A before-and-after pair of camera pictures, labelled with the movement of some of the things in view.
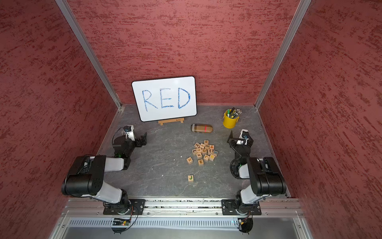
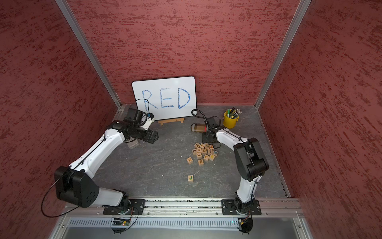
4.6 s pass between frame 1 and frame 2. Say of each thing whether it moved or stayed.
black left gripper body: moved
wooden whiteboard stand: stayed
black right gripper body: moved
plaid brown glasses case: stayed
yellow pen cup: stayed
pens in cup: stayed
